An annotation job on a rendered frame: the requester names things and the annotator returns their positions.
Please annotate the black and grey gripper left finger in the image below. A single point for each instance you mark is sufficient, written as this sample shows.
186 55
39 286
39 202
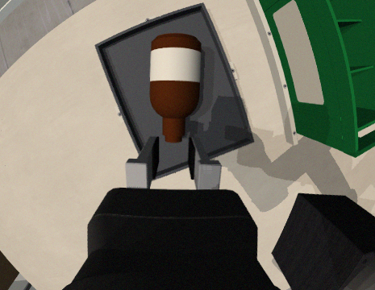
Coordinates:
141 171

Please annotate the brown bottle with white label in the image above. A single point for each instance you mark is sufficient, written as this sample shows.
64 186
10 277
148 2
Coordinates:
175 72

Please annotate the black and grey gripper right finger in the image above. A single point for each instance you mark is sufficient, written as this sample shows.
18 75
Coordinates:
209 171

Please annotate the green plastic crate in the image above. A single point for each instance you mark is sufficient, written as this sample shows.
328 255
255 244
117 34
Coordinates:
326 84

